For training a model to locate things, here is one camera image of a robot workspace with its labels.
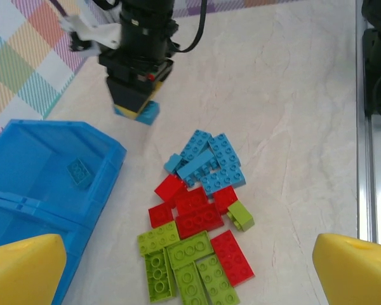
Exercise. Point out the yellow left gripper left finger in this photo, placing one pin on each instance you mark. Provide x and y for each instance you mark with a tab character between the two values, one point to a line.
22	273

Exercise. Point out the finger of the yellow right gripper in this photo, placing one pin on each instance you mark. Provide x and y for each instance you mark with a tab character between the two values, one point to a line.
158	87
128	93

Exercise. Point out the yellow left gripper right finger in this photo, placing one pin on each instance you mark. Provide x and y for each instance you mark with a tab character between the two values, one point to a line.
355	273

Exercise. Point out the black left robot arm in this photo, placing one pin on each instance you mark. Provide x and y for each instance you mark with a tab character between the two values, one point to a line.
379	47

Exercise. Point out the small blue lego brick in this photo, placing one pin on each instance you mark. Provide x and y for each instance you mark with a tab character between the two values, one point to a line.
173	162

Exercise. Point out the small red lego brick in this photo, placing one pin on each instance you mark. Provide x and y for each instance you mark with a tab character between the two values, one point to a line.
160	215

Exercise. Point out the small green lego brick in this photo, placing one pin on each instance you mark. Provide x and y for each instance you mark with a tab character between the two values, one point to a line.
241	216

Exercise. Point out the aluminium rail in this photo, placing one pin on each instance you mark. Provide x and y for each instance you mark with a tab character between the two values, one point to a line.
365	143

